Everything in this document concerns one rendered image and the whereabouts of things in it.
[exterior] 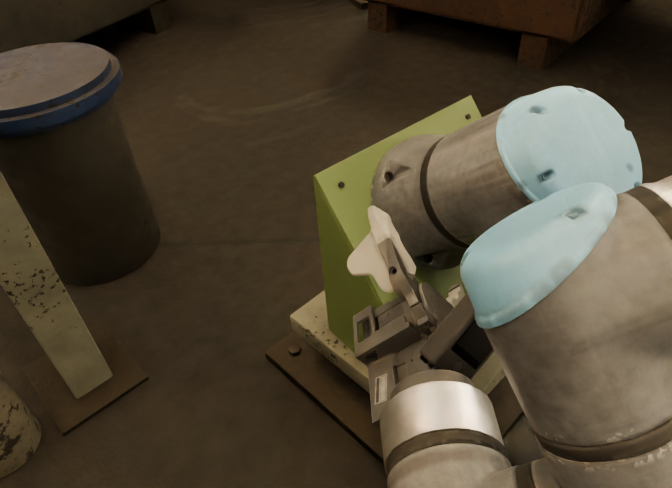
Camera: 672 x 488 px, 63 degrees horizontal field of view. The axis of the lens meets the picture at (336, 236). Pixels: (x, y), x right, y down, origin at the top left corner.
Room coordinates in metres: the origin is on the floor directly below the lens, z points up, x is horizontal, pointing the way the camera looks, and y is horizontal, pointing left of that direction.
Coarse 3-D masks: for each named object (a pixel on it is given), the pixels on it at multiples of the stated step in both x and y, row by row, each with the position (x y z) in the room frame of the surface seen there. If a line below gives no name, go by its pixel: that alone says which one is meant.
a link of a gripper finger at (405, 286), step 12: (384, 240) 0.38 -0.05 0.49; (384, 252) 0.37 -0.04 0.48; (396, 252) 0.37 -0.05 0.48; (396, 264) 0.35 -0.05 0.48; (396, 276) 0.34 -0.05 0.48; (408, 276) 0.34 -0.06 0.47; (396, 288) 0.33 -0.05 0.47; (408, 288) 0.33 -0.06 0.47; (408, 300) 0.32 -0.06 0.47; (420, 300) 0.32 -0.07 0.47
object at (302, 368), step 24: (288, 336) 0.66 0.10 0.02; (288, 360) 0.60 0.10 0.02; (312, 360) 0.60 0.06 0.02; (312, 384) 0.55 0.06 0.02; (336, 384) 0.54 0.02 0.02; (504, 384) 0.52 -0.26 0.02; (336, 408) 0.50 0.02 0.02; (360, 408) 0.49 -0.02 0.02; (504, 408) 0.47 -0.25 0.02; (360, 432) 0.45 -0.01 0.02; (504, 432) 0.43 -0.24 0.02
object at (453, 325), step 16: (464, 304) 0.30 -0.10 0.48; (448, 320) 0.29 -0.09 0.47; (464, 320) 0.28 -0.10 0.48; (432, 336) 0.29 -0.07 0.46; (448, 336) 0.28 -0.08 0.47; (464, 336) 0.28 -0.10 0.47; (480, 336) 0.28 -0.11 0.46; (432, 352) 0.27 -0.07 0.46; (448, 352) 0.27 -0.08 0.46; (464, 352) 0.27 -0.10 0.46; (480, 352) 0.27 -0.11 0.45; (448, 368) 0.26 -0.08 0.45; (464, 368) 0.26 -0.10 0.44
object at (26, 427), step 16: (0, 384) 0.50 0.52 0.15; (0, 400) 0.48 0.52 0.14; (16, 400) 0.51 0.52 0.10; (0, 416) 0.47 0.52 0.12; (16, 416) 0.48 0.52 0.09; (32, 416) 0.51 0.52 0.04; (0, 432) 0.45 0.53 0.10; (16, 432) 0.47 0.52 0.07; (32, 432) 0.49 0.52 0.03; (0, 448) 0.44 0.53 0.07; (16, 448) 0.46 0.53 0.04; (32, 448) 0.47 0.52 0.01; (0, 464) 0.44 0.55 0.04; (16, 464) 0.44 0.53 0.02
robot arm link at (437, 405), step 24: (432, 384) 0.23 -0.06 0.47; (456, 384) 0.23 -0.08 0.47; (384, 408) 0.23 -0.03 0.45; (408, 408) 0.22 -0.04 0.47; (432, 408) 0.21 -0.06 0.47; (456, 408) 0.21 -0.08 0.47; (480, 408) 0.21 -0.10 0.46; (384, 432) 0.21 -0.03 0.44; (408, 432) 0.20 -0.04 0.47; (384, 456) 0.20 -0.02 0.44
